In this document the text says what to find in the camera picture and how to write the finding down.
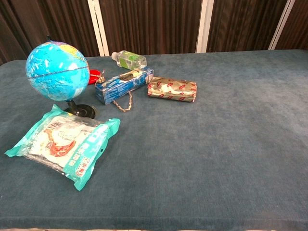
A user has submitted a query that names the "blue world globe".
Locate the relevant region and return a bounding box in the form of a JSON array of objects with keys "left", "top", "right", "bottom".
[{"left": 25, "top": 35, "right": 96, "bottom": 119}]

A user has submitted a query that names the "gold red tissue pack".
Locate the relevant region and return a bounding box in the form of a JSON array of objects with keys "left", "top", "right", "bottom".
[{"left": 147, "top": 76, "right": 198, "bottom": 103}]

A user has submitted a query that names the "blue cardboard box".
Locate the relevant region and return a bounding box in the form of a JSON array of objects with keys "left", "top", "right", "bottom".
[{"left": 94, "top": 67, "right": 154, "bottom": 105}]

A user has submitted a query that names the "blue table cloth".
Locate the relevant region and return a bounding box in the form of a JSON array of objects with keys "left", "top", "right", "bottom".
[{"left": 0, "top": 49, "right": 308, "bottom": 231}]

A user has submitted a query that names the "clear plastic bottle green label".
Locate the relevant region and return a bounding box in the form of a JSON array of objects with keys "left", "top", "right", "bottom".
[{"left": 111, "top": 50, "right": 148, "bottom": 70}]

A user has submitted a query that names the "red round disc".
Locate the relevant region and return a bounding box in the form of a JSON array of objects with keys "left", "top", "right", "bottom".
[{"left": 88, "top": 69, "right": 103, "bottom": 85}]

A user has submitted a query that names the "teal plastic snack bag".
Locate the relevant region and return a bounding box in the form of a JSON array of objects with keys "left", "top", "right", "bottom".
[{"left": 4, "top": 103, "right": 121, "bottom": 192}]

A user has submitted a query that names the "white frame post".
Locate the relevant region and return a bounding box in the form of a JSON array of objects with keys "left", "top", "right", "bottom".
[
  {"left": 195, "top": 0, "right": 215, "bottom": 53},
  {"left": 268, "top": 0, "right": 296, "bottom": 51},
  {"left": 87, "top": 0, "right": 110, "bottom": 57}
]

